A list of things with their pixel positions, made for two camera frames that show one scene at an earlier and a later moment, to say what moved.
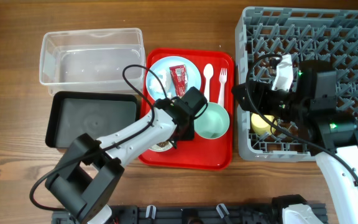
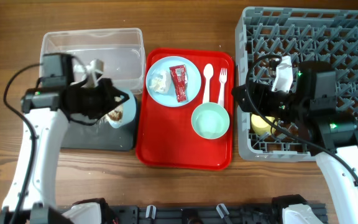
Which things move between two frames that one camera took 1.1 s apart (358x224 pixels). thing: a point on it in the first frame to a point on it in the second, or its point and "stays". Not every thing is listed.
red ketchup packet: (179, 76) stays
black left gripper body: (188, 132) to (97, 100)
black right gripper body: (245, 95) stays
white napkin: (156, 86) stays
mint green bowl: (214, 123) stays
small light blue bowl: (162, 146) to (128, 109)
